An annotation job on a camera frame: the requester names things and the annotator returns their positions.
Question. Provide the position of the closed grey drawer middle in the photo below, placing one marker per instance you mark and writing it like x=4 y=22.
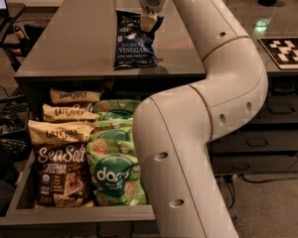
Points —
x=257 y=141

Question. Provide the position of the black white fiducial marker board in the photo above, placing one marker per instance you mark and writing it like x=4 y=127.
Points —
x=283 y=51

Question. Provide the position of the middle green Dang chip bag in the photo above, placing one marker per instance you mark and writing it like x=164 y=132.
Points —
x=116 y=129

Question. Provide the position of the black wire crate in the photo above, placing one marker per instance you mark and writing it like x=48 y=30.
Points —
x=14 y=114

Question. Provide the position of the middle Late July chip bag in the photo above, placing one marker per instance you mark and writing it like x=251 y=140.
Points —
x=54 y=114

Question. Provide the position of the rear green Dang chip bag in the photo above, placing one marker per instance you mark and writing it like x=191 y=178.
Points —
x=115 y=108

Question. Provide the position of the closed grey drawer lower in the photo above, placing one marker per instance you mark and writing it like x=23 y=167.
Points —
x=254 y=164

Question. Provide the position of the green dang chip bag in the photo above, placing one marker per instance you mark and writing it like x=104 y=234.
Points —
x=115 y=172
x=115 y=108
x=116 y=129

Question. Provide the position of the rear Late July chip bag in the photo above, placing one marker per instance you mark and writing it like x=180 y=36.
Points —
x=59 y=96

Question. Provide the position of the open grey top drawer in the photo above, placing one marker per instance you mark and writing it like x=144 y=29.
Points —
x=25 y=219

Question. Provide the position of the closed grey drawer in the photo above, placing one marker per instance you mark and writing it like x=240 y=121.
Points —
x=254 y=164
x=278 y=110
x=257 y=141

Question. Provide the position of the front Late July chip bag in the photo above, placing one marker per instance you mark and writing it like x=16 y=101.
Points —
x=61 y=165

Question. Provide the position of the dark side desk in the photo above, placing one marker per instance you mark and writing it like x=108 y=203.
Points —
x=15 y=11

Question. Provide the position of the front green Dang chip bag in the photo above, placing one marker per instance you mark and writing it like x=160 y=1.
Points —
x=115 y=172

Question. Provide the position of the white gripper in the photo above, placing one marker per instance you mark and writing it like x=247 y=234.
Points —
x=153 y=1

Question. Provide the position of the closed grey drawer upper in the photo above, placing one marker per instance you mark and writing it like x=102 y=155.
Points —
x=278 y=110

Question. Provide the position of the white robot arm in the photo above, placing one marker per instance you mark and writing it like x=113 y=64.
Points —
x=171 y=129

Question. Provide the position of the late july chip bag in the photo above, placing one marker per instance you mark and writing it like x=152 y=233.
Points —
x=54 y=114
x=59 y=96
x=61 y=165

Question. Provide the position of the blue Kettle chip bag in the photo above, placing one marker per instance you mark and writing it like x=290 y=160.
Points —
x=134 y=47

